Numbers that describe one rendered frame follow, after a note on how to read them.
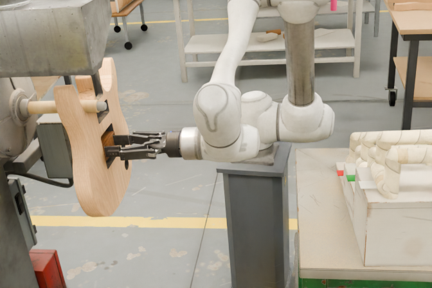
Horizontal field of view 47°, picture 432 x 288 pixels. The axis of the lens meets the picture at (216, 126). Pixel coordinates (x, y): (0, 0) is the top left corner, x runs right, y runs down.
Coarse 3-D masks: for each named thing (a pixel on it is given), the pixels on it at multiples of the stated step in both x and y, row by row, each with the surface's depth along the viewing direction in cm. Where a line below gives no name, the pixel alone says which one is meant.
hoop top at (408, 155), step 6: (390, 150) 100; (396, 150) 100; (402, 150) 100; (408, 150) 100; (414, 150) 99; (420, 150) 99; (426, 150) 99; (390, 156) 100; (396, 156) 99; (402, 156) 99; (408, 156) 99; (414, 156) 99; (420, 156) 99; (426, 156) 99; (402, 162) 100; (408, 162) 100; (414, 162) 100; (420, 162) 100; (426, 162) 100
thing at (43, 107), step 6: (30, 102) 126; (36, 102) 125; (42, 102) 125; (48, 102) 125; (54, 102) 124; (84, 102) 123; (90, 102) 123; (96, 102) 123; (30, 108) 125; (36, 108) 125; (42, 108) 124; (48, 108) 124; (54, 108) 124; (84, 108) 123; (90, 108) 123
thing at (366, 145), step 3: (363, 141) 126; (366, 141) 125; (369, 141) 125; (363, 144) 126; (366, 144) 125; (369, 144) 125; (372, 144) 125; (363, 147) 126; (366, 147) 126; (369, 147) 126; (363, 150) 127; (366, 150) 126; (363, 153) 127; (366, 153) 126; (363, 156) 127; (366, 156) 127; (363, 159) 128; (366, 159) 127
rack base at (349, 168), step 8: (344, 168) 134; (352, 168) 131; (344, 176) 135; (344, 184) 135; (352, 184) 124; (344, 192) 136; (352, 192) 122; (352, 200) 122; (352, 208) 123; (352, 216) 123; (352, 224) 124
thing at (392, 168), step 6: (384, 162) 102; (390, 162) 100; (396, 162) 100; (384, 168) 102; (390, 168) 101; (396, 168) 100; (384, 174) 103; (390, 174) 101; (396, 174) 101; (384, 180) 103; (390, 180) 102; (396, 180) 102; (390, 186) 102; (396, 186) 102; (390, 192) 103; (396, 192) 103; (390, 198) 104; (396, 198) 104
